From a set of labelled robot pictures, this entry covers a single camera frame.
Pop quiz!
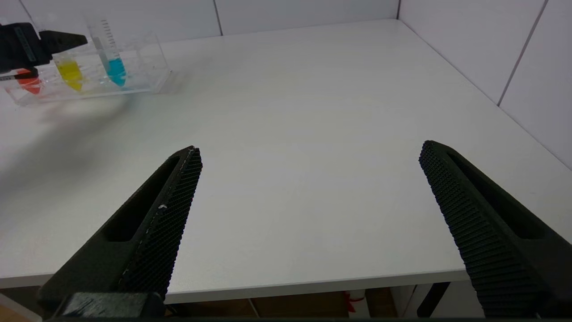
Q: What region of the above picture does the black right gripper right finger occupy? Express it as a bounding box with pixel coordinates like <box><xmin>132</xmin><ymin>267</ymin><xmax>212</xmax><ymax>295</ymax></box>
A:
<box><xmin>419</xmin><ymin>140</ymin><xmax>572</xmax><ymax>318</ymax></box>

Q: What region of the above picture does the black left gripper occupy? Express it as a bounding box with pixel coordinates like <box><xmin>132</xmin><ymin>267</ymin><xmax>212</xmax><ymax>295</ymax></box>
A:
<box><xmin>0</xmin><ymin>22</ymin><xmax>88</xmax><ymax>82</ymax></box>

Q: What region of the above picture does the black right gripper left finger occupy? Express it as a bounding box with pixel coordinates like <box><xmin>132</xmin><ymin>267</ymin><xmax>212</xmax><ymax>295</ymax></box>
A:
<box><xmin>38</xmin><ymin>146</ymin><xmax>203</xmax><ymax>316</ymax></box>

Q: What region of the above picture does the test tube with yellow pigment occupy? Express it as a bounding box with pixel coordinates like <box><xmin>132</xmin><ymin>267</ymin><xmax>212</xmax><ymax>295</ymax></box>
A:
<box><xmin>53</xmin><ymin>53</ymin><xmax>86</xmax><ymax>93</ymax></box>

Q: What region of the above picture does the test tube with red pigment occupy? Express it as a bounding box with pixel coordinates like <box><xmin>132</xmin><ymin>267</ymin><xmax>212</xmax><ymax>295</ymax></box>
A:
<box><xmin>15</xmin><ymin>67</ymin><xmax>46</xmax><ymax>96</ymax></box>

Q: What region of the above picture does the test tube with blue pigment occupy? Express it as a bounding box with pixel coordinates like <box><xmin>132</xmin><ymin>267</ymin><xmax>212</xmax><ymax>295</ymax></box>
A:
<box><xmin>87</xmin><ymin>18</ymin><xmax>128</xmax><ymax>87</ymax></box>

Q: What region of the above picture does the clear acrylic test tube rack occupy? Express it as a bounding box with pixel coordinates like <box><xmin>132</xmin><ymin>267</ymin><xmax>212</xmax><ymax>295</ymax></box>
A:
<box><xmin>4</xmin><ymin>30</ymin><xmax>173</xmax><ymax>107</ymax></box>

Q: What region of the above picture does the black table leg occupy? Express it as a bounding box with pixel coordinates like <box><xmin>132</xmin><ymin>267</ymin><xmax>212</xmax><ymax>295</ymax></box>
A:
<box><xmin>417</xmin><ymin>282</ymin><xmax>451</xmax><ymax>318</ymax></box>

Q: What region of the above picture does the small red object under table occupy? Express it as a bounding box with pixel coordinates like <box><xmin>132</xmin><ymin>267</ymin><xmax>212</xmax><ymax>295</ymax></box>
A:
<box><xmin>343</xmin><ymin>292</ymin><xmax>365</xmax><ymax>313</ymax></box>

